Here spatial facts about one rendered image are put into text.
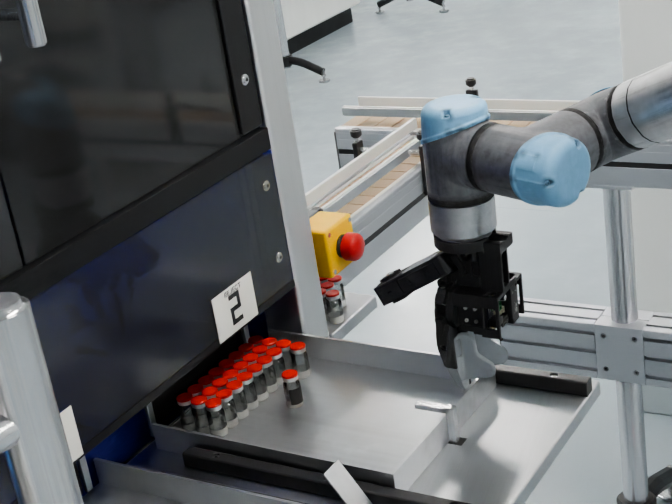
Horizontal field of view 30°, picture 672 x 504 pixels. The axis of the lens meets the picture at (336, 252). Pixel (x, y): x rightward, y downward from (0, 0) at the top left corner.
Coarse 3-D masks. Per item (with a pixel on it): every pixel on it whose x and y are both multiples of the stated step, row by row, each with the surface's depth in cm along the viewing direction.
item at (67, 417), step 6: (66, 408) 131; (60, 414) 131; (66, 414) 131; (72, 414) 132; (66, 420) 131; (72, 420) 132; (66, 426) 132; (72, 426) 132; (66, 432) 132; (72, 432) 132; (66, 438) 132; (72, 438) 132; (78, 438) 133; (72, 444) 133; (78, 444) 133; (72, 450) 133; (78, 450) 133; (72, 456) 133; (78, 456) 133
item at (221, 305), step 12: (228, 288) 154; (240, 288) 156; (252, 288) 159; (216, 300) 152; (228, 300) 154; (240, 300) 157; (252, 300) 159; (216, 312) 152; (228, 312) 155; (240, 312) 157; (252, 312) 159; (216, 324) 153; (228, 324) 155; (240, 324) 157; (228, 336) 155
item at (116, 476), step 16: (96, 464) 148; (112, 464) 146; (112, 480) 147; (128, 480) 146; (144, 480) 144; (160, 480) 143; (176, 480) 141; (192, 480) 140; (96, 496) 146; (112, 496) 146; (128, 496) 145; (144, 496) 145; (160, 496) 144; (176, 496) 143; (192, 496) 141; (208, 496) 140; (224, 496) 138; (240, 496) 137; (256, 496) 136
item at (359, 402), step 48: (288, 336) 171; (336, 384) 162; (384, 384) 161; (432, 384) 159; (480, 384) 152; (192, 432) 150; (240, 432) 155; (288, 432) 153; (336, 432) 152; (384, 432) 150; (432, 432) 142; (384, 480) 136
